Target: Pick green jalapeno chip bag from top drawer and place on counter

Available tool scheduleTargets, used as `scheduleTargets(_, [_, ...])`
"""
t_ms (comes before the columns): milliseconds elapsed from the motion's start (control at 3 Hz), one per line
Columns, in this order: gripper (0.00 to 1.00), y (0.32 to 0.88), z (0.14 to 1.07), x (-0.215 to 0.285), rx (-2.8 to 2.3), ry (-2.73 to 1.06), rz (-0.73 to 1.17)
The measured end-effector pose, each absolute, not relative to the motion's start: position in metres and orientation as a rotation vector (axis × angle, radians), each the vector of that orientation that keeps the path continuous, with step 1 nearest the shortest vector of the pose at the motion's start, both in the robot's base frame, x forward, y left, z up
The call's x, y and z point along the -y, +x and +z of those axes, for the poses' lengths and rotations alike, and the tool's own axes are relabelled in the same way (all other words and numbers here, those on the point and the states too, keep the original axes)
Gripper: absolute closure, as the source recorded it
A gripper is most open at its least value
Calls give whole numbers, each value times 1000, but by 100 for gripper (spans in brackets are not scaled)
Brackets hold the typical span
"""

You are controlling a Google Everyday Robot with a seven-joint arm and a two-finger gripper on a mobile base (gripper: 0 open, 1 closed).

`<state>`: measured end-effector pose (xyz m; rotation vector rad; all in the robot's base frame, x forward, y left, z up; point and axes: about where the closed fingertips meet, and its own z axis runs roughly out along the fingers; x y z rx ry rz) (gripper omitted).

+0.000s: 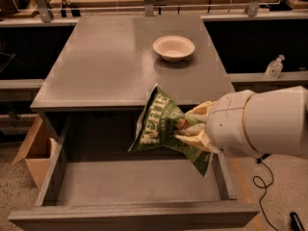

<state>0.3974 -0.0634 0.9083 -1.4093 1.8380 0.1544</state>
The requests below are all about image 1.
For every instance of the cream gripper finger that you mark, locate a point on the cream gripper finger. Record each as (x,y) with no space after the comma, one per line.
(200,141)
(201,112)

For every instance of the black object on floor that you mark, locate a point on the black object on floor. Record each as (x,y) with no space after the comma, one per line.
(296,223)

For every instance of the white paper bowl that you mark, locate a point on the white paper bowl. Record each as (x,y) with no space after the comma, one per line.
(173,48)

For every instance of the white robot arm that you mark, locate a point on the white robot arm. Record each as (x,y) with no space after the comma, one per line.
(252,124)

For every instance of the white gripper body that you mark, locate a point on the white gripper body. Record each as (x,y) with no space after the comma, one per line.
(227,123)

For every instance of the grey open top drawer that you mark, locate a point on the grey open top drawer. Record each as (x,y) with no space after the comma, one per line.
(94,183)

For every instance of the cardboard box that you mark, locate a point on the cardboard box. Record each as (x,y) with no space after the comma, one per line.
(36,151)

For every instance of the green jalapeno chip bag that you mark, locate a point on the green jalapeno chip bag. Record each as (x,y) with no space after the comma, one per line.
(160,121)

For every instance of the grey cabinet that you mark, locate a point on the grey cabinet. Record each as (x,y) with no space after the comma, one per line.
(108,63)

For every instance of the grey metal shelf rail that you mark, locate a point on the grey metal shelf rail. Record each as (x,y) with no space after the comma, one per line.
(19,90)

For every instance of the clear sanitizer pump bottle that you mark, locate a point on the clear sanitizer pump bottle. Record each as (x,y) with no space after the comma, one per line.
(275,67)

